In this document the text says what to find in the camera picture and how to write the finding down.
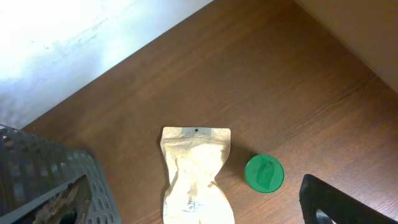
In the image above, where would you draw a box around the cream paper pouch right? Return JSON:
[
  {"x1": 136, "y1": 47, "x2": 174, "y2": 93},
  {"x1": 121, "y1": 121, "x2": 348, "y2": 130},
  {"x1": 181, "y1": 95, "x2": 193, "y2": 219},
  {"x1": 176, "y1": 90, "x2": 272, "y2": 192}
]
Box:
[{"x1": 160, "y1": 127, "x2": 235, "y2": 224}]

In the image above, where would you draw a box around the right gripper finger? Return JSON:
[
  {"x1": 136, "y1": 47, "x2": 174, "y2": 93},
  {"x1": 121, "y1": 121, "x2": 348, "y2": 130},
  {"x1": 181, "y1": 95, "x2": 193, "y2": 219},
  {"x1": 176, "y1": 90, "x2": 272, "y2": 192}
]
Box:
[{"x1": 299, "y1": 174, "x2": 397, "y2": 224}]

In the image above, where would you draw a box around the green lid spice jar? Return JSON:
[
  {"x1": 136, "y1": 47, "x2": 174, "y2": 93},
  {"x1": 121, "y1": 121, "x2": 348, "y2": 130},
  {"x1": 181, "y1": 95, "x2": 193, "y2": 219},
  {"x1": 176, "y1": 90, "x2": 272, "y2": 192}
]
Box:
[{"x1": 244, "y1": 154, "x2": 285, "y2": 194}]

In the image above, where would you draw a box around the grey plastic laundry basket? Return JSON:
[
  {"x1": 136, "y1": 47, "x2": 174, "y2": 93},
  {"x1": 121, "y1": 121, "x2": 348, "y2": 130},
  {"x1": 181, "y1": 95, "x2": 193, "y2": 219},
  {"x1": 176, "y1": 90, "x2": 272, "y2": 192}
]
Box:
[{"x1": 1, "y1": 125, "x2": 121, "y2": 223}]

